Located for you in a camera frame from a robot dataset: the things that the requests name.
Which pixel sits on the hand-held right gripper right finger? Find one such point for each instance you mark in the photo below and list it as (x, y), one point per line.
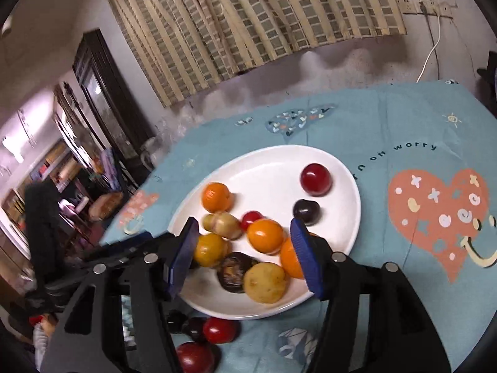
(306, 258)

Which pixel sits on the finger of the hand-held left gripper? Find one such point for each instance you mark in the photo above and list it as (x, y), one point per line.
(128, 241)

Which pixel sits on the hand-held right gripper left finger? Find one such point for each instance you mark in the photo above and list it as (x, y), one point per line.
(182, 258)

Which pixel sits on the large orange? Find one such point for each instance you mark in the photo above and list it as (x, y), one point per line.
(291, 258)
(216, 197)

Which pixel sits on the small yellow-orange citrus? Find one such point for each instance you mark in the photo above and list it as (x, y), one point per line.
(209, 250)

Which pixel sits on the small yellow fruit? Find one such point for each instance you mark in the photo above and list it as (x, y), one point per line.
(208, 221)

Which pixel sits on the medium orange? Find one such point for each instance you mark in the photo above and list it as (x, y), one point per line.
(266, 236)

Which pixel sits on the dark purple plum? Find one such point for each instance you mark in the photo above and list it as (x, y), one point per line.
(306, 211)
(195, 328)

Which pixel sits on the yellow passion fruit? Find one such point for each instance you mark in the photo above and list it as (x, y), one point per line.
(266, 283)

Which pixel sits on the dark brown mangosteen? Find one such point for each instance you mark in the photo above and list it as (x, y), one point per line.
(235, 274)

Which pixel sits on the tan oval fruit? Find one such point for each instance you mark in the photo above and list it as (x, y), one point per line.
(229, 226)

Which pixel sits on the small red plum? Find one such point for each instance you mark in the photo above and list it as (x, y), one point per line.
(219, 330)
(251, 220)

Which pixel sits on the large red plum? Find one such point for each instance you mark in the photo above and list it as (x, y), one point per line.
(315, 179)
(196, 358)

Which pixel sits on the white oval plate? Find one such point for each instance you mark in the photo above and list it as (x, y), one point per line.
(271, 186)

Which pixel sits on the brown cushion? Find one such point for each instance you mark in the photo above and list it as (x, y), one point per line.
(106, 205)

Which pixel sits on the small dark cherry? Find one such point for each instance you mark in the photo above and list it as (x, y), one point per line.
(175, 321)

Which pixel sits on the purple striped cloth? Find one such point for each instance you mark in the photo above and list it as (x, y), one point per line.
(108, 169)

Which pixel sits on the white kettle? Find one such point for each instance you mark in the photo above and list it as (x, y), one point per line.
(149, 153)

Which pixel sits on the teal printed tablecloth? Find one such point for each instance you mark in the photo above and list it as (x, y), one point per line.
(407, 155)

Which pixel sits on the dark wooden framed mirror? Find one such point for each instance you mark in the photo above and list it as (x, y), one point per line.
(105, 93)

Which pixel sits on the beige checked curtain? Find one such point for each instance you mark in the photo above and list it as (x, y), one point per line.
(240, 27)

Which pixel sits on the black hat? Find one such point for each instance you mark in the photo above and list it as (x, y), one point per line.
(488, 74)

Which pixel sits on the white wall socket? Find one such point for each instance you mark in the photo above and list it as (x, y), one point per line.
(446, 8)
(407, 6)
(427, 6)

